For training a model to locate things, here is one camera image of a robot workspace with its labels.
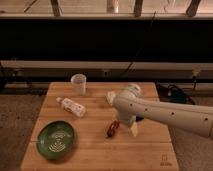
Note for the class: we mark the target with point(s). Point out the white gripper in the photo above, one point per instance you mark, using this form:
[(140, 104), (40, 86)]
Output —
[(132, 125)]

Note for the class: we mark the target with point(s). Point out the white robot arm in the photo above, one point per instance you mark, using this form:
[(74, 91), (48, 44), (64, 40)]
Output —
[(192, 118)]

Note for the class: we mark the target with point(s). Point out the green ceramic bowl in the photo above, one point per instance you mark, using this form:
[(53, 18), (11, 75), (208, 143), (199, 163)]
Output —
[(55, 140)]

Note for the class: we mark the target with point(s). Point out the black smartphone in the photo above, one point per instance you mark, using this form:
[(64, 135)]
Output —
[(139, 118)]

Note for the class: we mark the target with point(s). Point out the white crumpled object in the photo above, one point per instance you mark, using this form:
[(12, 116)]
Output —
[(110, 97)]

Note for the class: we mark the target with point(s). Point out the white plastic bottle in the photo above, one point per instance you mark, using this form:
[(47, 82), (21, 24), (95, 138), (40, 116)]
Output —
[(71, 106)]

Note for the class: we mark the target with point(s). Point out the translucent plastic cup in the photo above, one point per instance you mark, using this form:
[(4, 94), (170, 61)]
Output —
[(79, 83)]

